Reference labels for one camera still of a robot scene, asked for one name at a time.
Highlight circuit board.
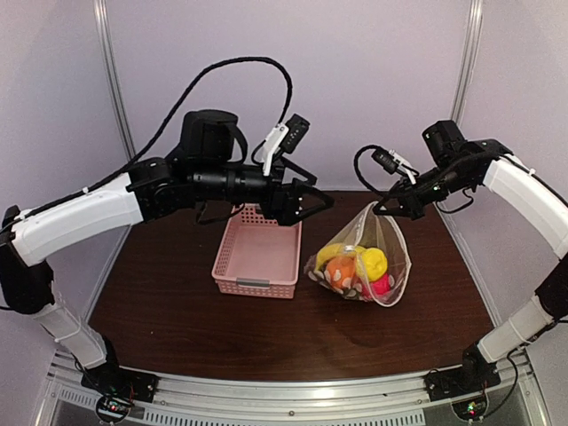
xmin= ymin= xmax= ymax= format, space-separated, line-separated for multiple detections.
xmin=452 ymin=396 xmax=488 ymax=422
xmin=95 ymin=396 xmax=133 ymax=423

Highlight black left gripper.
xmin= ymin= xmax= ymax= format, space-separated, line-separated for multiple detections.
xmin=194 ymin=154 xmax=336 ymax=226

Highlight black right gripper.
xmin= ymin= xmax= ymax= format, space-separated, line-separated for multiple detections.
xmin=374 ymin=161 xmax=473 ymax=220

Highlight clear dotted zip bag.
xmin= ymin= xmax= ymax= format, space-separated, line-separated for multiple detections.
xmin=304 ymin=202 xmax=412 ymax=308

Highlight red toy apple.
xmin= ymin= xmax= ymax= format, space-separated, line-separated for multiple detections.
xmin=362 ymin=273 xmax=391 ymax=299

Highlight right circuit board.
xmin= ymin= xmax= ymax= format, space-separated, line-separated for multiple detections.
xmin=452 ymin=396 xmax=488 ymax=422

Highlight aluminium front rail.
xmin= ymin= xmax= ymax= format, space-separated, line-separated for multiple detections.
xmin=33 ymin=350 xmax=545 ymax=426

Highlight aluminium frame post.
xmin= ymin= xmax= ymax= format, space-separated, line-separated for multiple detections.
xmin=93 ymin=0 xmax=136 ymax=160
xmin=451 ymin=0 xmax=484 ymax=123

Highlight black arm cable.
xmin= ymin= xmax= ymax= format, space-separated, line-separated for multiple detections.
xmin=353 ymin=145 xmax=416 ymax=201
xmin=83 ymin=56 xmax=295 ymax=196

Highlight left circuit board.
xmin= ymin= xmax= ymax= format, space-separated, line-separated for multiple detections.
xmin=95 ymin=396 xmax=133 ymax=423

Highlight orange toy fruit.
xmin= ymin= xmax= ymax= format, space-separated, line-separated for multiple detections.
xmin=325 ymin=256 xmax=356 ymax=289

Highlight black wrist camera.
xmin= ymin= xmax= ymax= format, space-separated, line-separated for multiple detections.
xmin=371 ymin=146 xmax=420 ymax=185
xmin=260 ymin=114 xmax=310 ymax=177

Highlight yellow toy bananas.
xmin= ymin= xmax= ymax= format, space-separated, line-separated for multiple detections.
xmin=313 ymin=243 xmax=366 ymax=271

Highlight left aluminium frame post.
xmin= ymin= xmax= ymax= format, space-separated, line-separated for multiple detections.
xmin=93 ymin=0 xmax=136 ymax=160

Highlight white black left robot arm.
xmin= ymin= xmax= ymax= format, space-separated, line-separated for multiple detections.
xmin=1 ymin=109 xmax=334 ymax=394

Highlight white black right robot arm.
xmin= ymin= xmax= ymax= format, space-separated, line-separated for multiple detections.
xmin=370 ymin=120 xmax=567 ymax=396

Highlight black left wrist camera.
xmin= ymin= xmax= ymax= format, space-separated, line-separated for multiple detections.
xmin=260 ymin=114 xmax=310 ymax=177

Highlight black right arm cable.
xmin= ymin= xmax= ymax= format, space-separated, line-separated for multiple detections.
xmin=353 ymin=145 xmax=416 ymax=201

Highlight pink plastic basket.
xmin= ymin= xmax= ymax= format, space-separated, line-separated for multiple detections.
xmin=211 ymin=204 xmax=303 ymax=299

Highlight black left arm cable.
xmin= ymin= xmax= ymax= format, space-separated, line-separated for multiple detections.
xmin=83 ymin=56 xmax=295 ymax=196

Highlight right aluminium frame post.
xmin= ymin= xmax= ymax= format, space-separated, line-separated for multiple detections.
xmin=451 ymin=0 xmax=484 ymax=123

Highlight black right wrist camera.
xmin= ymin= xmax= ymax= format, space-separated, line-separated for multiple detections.
xmin=371 ymin=146 xmax=420 ymax=185

